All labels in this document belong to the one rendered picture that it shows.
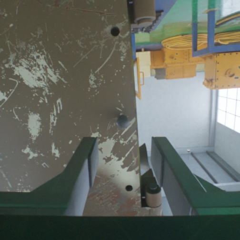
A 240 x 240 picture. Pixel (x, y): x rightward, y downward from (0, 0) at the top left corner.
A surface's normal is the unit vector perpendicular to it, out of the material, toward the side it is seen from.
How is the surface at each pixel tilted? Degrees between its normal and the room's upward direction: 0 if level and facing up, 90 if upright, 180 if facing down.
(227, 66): 90
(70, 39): 90
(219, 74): 90
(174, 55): 90
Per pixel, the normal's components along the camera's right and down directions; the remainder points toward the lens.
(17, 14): 0.00, 0.25
